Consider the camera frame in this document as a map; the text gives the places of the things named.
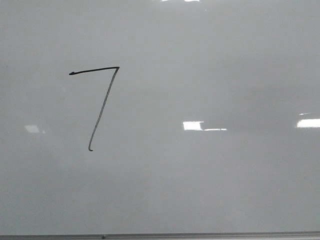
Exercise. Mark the white whiteboard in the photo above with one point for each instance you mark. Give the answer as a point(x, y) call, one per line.
point(159, 116)

